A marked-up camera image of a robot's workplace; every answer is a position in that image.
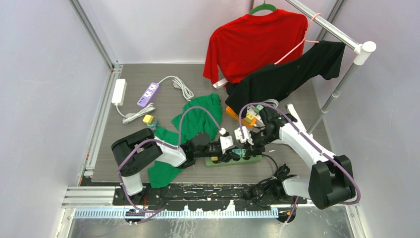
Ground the orange power strip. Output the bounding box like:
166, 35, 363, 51
225, 106, 257, 128

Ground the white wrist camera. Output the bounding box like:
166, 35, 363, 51
219, 127, 234, 154
234, 126, 253, 145

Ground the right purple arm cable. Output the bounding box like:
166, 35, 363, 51
238, 102, 362, 224

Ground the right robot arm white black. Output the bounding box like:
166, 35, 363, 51
237, 103, 361, 209

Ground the purple strip white cable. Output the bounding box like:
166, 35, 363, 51
157, 75, 195, 102

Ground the silver clothes rack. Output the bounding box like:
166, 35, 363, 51
285, 0, 377, 135

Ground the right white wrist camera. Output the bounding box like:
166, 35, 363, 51
234, 126, 253, 145

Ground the black coiled cable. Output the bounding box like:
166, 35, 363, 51
244, 154, 293, 201

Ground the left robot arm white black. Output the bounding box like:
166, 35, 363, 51
111, 128, 240, 205

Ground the pink clothes hanger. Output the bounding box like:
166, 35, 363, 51
274, 13, 321, 65

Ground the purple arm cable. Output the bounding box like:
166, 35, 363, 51
238, 102, 362, 224
116, 106, 225, 225

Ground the black t-shirt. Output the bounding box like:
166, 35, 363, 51
225, 41, 346, 114

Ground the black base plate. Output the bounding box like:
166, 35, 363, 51
112, 183, 293, 211

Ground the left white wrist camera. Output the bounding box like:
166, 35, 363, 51
219, 127, 234, 154

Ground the green clothes hanger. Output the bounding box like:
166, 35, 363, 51
249, 3, 277, 15

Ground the red t-shirt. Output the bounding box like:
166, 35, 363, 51
203, 9, 308, 84

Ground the green t-shirt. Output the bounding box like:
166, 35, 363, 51
148, 93, 223, 188

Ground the purple power strip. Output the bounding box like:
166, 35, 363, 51
137, 82, 159, 108

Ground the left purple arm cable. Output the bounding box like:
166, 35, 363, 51
116, 106, 225, 225

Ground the white power strip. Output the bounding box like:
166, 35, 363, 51
111, 79, 127, 106

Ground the white power strip cable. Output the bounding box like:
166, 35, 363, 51
114, 102, 156, 125

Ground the aluminium frame rail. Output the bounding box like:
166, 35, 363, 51
69, 0, 124, 132

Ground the green power strip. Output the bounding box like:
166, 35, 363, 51
205, 155, 262, 167

